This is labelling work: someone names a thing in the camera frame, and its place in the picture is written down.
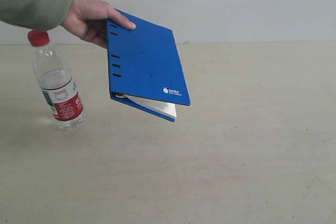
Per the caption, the person's open bare hand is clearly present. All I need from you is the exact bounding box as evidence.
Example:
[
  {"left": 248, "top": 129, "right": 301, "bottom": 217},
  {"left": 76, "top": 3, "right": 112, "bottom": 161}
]
[{"left": 60, "top": 0, "right": 136, "bottom": 48}]

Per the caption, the clear water bottle red label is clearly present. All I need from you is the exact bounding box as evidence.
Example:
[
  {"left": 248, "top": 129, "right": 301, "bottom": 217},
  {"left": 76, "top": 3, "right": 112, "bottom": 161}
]
[{"left": 27, "top": 30, "right": 86, "bottom": 130}]

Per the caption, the green knit sleeve forearm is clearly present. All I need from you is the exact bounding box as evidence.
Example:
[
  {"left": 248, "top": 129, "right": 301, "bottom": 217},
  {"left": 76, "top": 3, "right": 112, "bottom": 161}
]
[{"left": 1, "top": 0, "right": 72, "bottom": 31}]

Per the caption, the blue ring binder notebook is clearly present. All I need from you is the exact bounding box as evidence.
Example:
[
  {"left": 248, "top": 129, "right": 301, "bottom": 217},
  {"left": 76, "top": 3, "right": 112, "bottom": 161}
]
[{"left": 106, "top": 13, "right": 191, "bottom": 122}]

